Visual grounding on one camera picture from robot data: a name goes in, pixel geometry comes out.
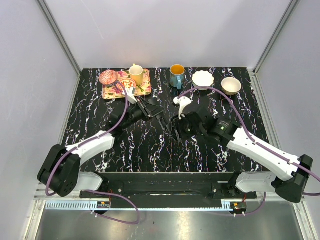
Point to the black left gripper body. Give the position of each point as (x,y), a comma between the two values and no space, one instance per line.
(137,114)

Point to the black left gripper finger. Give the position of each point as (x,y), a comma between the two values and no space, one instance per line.
(155,111)
(152,101)

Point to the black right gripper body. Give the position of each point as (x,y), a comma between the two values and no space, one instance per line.
(185,130)

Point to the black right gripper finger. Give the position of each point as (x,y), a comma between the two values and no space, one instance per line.
(170,127)
(177,136)

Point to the black remote control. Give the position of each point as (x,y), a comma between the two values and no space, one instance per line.
(162,121)

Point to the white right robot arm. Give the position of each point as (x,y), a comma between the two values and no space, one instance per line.
(288,174)

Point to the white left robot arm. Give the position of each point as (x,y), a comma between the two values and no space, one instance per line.
(60,172)

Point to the floral rectangular tray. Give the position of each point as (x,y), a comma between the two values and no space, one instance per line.
(111,92)

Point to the orange patterned bowl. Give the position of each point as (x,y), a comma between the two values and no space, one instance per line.
(129,85)

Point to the yellow mug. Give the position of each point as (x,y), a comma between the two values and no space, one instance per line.
(136,73)

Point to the blue mug orange inside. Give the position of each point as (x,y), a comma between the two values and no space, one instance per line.
(177,74)

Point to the pink patterned bowl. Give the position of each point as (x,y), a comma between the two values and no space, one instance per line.
(108,77)

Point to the white scalloped bowl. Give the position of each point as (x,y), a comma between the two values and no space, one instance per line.
(202,79)

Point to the cream round bowl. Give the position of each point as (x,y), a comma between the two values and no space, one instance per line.
(231,86)

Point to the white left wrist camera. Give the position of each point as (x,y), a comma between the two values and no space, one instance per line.
(132,95)

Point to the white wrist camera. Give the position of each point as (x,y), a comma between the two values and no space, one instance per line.
(132,95)
(182,102)

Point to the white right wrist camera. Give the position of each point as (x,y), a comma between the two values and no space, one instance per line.
(182,102)

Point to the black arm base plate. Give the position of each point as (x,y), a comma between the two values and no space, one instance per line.
(214,185)

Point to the aluminium front rail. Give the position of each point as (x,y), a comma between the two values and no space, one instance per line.
(146,201)

